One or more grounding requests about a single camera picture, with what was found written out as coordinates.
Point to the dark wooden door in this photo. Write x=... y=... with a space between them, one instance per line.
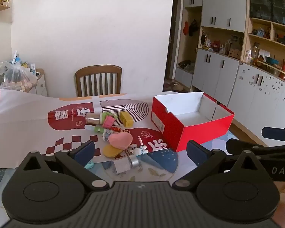
x=172 y=40

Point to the yellow small box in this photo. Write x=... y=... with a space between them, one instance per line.
x=126 y=119

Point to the patterned tablecloth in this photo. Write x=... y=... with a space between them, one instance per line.
x=154 y=171

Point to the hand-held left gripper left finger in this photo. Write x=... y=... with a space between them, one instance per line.
x=85 y=150

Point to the red white printed paper sheet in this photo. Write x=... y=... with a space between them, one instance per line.
x=26 y=114

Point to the blue basin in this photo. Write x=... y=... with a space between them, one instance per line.
x=272 y=60

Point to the black hanging hat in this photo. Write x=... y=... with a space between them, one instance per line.
x=193 y=28

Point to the white green tube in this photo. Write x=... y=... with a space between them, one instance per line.
x=92 y=128

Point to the teal correction tape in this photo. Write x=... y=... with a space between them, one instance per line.
x=89 y=165

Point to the red hanging mitt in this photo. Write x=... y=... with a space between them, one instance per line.
x=185 y=28

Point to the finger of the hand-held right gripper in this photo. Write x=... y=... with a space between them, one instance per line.
x=275 y=133
x=242 y=144

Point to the pink binder clip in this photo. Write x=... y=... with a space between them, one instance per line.
x=108 y=121

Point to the beige slippers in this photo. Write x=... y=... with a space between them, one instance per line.
x=175 y=84

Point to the dark bag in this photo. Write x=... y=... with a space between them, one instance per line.
x=185 y=64

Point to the red cardboard shoe box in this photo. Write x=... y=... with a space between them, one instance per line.
x=194 y=135

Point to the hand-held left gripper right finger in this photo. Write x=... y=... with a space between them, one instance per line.
x=197 y=152

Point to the white drawer cabinet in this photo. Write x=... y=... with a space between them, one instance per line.
x=40 y=85

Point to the brown wooden chair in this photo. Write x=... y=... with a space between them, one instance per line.
x=98 y=80

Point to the white wooden cabinet unit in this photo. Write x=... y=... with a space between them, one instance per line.
x=247 y=80

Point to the yellow rounded case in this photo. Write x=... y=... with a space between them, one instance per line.
x=110 y=151

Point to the clear bottle silver cap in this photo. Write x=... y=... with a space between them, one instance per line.
x=125 y=164

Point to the clear plastic bag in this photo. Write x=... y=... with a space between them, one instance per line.
x=16 y=76

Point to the clear toothpick jar green lid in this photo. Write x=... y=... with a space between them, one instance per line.
x=93 y=118

